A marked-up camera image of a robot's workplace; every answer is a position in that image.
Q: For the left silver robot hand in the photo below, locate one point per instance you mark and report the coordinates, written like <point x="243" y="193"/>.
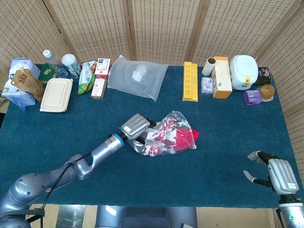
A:
<point x="135" y="126"/>

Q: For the white rice cooker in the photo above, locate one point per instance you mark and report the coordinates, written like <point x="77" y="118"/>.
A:
<point x="243" y="71"/>

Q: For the yellow and cream carton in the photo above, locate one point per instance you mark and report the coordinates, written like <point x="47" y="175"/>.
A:
<point x="222" y="78"/>

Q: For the white and green canister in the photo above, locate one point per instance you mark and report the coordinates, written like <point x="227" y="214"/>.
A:
<point x="71" y="64"/>

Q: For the green snack bag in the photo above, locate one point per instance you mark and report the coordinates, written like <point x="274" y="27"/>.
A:
<point x="85" y="78"/>

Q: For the red and white box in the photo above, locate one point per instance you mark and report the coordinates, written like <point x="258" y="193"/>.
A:
<point x="102" y="67"/>

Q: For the black package with pink print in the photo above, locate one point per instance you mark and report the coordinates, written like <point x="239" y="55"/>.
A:
<point x="264" y="76"/>

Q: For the brown and white box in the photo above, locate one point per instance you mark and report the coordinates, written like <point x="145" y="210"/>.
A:
<point x="98" y="88"/>

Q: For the clear plastic zip bag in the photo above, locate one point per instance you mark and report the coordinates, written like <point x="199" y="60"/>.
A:
<point x="175" y="116"/>

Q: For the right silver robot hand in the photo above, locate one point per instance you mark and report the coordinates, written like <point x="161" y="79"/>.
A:
<point x="282" y="175"/>

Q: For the frosted plastic bag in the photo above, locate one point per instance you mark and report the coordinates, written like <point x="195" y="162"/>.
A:
<point x="137" y="79"/>

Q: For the dark green box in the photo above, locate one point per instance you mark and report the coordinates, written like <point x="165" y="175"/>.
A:
<point x="47" y="74"/>

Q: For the woven wicker folding screen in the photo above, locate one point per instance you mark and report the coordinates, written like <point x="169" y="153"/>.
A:
<point x="161" y="28"/>

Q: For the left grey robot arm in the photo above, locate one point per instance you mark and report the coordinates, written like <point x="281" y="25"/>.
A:
<point x="102" y="152"/>

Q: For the grey robot torso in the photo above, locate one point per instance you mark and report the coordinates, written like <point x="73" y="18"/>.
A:
<point x="142" y="217"/>

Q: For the clear plastic bottle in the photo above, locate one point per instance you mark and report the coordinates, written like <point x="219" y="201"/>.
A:
<point x="53" y="61"/>

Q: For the small lavender soap box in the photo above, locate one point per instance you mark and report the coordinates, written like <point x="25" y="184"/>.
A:
<point x="207" y="85"/>

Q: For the beige lidded lunch box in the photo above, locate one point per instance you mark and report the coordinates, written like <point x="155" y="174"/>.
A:
<point x="57" y="95"/>

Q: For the blue and white bag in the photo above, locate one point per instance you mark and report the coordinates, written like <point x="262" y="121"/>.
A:
<point x="21" y="95"/>

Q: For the white paper roll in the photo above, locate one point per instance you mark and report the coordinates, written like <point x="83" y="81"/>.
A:
<point x="208" y="67"/>

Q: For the brown spout pouch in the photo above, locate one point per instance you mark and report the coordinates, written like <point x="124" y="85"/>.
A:
<point x="28" y="83"/>

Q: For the purple box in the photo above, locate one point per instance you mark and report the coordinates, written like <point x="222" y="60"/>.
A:
<point x="251" y="97"/>

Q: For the red white patterned garment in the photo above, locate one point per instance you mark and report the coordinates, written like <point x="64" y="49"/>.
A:
<point x="183" y="140"/>

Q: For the round orange lidded jar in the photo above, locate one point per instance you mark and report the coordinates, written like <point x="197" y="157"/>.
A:
<point x="267" y="91"/>

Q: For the blue carpet table cover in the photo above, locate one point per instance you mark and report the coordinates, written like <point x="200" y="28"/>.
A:
<point x="166" y="180"/>

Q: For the yellow block with round holes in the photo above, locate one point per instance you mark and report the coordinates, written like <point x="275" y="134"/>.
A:
<point x="190" y="82"/>

